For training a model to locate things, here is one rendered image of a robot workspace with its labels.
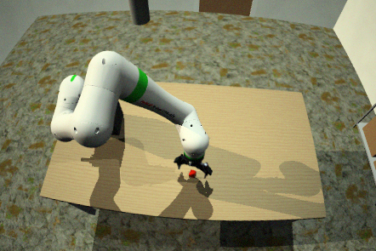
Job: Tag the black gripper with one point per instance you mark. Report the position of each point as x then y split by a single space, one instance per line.
202 166

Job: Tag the red short cylinder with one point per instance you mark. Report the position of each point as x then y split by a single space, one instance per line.
192 173

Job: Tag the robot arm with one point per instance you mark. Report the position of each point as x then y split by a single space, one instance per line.
109 77

